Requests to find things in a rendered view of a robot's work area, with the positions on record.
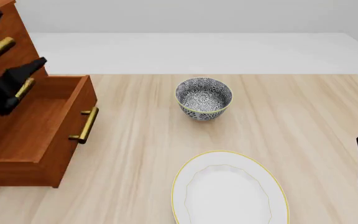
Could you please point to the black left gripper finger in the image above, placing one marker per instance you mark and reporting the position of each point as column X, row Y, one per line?
column 17, row 75

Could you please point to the white plate with yellow rim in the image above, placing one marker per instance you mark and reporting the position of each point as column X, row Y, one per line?
column 228, row 191

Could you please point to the blue patterned bowl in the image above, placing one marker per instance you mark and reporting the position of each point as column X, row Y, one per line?
column 204, row 100

